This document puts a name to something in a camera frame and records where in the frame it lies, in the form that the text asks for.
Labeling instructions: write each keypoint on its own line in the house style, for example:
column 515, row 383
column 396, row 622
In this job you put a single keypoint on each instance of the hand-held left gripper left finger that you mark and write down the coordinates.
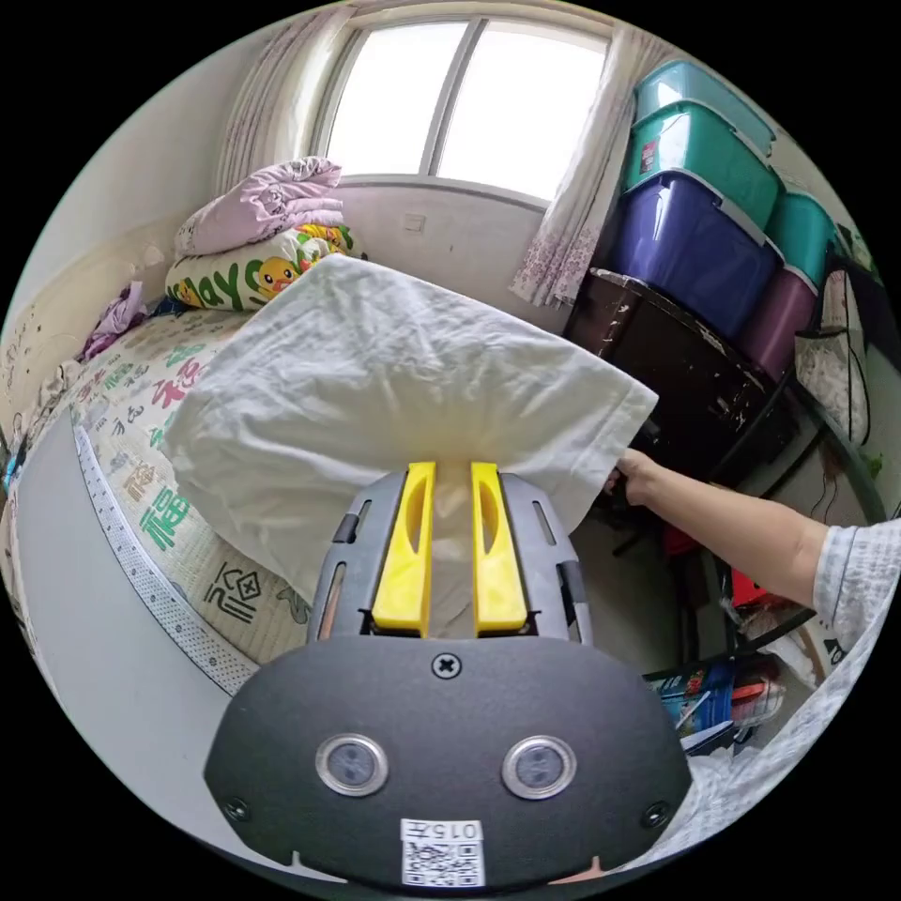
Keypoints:
column 405, row 556

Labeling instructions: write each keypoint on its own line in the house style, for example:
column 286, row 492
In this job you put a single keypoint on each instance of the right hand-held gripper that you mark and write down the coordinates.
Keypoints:
column 647, row 435

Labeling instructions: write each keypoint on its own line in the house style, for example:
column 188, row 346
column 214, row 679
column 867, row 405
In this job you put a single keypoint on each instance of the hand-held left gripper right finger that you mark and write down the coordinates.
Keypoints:
column 498, row 556

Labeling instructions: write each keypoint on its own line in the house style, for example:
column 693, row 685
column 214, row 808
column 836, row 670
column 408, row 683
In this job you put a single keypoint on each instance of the white long sleeve shirt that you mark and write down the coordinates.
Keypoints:
column 366, row 394

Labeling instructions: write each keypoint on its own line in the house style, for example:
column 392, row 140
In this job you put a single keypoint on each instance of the person's right forearm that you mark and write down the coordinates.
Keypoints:
column 746, row 528

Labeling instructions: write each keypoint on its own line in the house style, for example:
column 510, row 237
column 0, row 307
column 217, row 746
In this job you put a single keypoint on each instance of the person's right hand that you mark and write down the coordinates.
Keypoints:
column 639, row 479

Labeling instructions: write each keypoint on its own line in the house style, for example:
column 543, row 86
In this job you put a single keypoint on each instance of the dark brown cupboard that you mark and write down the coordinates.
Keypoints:
column 690, row 380

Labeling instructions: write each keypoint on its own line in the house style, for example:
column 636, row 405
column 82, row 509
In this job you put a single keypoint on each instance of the purple storage bin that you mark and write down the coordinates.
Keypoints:
column 781, row 324

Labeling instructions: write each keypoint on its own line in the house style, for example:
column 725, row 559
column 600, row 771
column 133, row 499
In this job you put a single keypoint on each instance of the large blue storage bin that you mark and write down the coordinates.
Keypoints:
column 690, row 253

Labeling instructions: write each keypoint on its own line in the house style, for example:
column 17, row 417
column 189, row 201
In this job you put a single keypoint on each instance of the clear bag with black trim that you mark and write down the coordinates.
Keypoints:
column 834, row 366

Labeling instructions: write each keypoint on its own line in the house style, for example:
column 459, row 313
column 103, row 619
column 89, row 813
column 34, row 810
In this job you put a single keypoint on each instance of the person's body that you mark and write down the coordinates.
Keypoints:
column 860, row 570

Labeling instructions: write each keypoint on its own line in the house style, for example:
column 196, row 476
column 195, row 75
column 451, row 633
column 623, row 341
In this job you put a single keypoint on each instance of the small teal storage bin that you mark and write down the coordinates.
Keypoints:
column 802, row 236

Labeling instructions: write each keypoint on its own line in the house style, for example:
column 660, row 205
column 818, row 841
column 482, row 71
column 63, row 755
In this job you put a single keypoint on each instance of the white flowered curtain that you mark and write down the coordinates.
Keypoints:
column 281, row 91
column 584, row 190

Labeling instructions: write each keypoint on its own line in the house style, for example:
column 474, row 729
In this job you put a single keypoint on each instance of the teal storage bin with label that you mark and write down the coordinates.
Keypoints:
column 711, row 165

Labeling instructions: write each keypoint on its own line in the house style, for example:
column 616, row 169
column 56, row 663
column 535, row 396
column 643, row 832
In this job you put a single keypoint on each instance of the bed with printed mat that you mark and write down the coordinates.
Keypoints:
column 141, row 429

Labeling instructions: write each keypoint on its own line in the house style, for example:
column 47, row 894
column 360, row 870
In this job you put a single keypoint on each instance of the folded duck print quilt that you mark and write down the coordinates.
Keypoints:
column 232, row 278

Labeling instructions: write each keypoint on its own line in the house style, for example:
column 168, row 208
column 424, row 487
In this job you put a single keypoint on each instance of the folded pink quilt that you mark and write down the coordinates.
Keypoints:
column 274, row 204

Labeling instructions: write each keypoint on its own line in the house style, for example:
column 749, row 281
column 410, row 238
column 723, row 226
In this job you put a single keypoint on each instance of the pile of clothes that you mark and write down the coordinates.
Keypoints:
column 113, row 320

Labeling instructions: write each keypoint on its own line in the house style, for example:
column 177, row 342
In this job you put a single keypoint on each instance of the window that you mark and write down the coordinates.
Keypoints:
column 457, row 98

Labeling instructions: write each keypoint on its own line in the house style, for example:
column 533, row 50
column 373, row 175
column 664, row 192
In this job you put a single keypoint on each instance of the white wall socket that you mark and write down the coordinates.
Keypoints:
column 412, row 224

